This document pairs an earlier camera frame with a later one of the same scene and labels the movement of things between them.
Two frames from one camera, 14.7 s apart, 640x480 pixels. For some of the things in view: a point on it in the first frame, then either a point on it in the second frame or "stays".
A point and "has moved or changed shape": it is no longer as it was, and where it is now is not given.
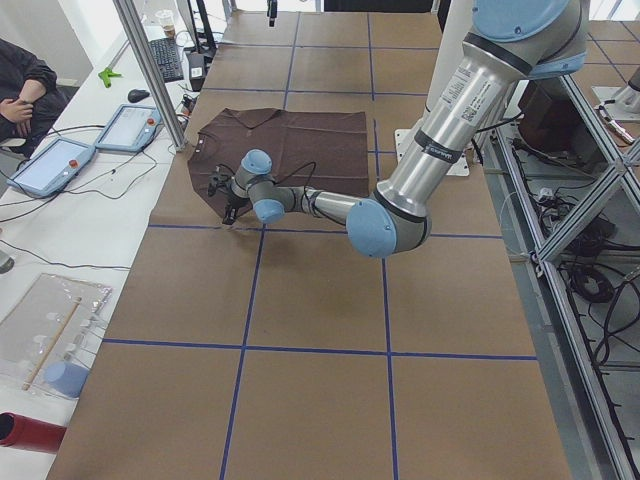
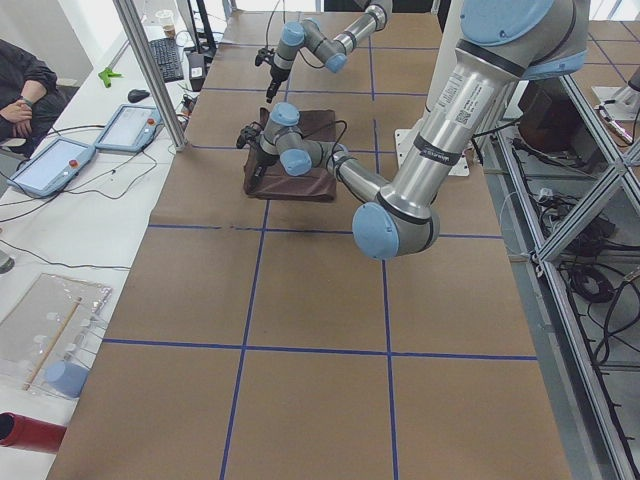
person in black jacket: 30,100 stays
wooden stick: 51,344 stays
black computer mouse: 137,94 stays
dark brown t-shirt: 325,153 has moved or changed shape
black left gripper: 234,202 to 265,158
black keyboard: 167,55 stays
